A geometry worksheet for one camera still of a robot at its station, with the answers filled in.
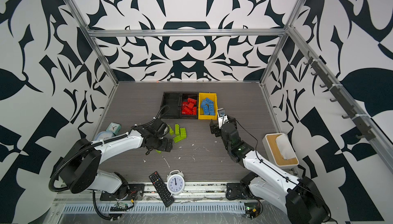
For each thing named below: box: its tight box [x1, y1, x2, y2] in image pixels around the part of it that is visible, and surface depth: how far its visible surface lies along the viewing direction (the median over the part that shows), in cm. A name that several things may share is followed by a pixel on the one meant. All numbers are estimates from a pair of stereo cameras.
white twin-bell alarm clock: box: [166, 169, 186, 196], surface depth 76 cm
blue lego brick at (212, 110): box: [209, 103, 216, 116], surface depth 102 cm
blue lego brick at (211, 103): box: [205, 97, 214, 107], surface depth 107 cm
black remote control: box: [148, 171, 175, 208], surface depth 75 cm
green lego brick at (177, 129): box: [174, 123, 180, 137], surface depth 95 cm
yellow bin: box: [198, 92, 218, 121], surface depth 101 cm
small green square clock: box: [105, 122, 122, 136], surface depth 96 cm
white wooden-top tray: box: [262, 132, 299, 169], surface depth 84 cm
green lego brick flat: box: [172, 135, 183, 143], surface depth 93 cm
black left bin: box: [160, 92, 181, 119], surface depth 104 cm
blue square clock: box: [94, 130, 115, 142], surface depth 93 cm
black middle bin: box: [179, 92, 199, 120], surface depth 103 cm
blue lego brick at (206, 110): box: [203, 104, 210, 116], surface depth 101 cm
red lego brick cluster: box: [184, 97, 198, 113], surface depth 103 cm
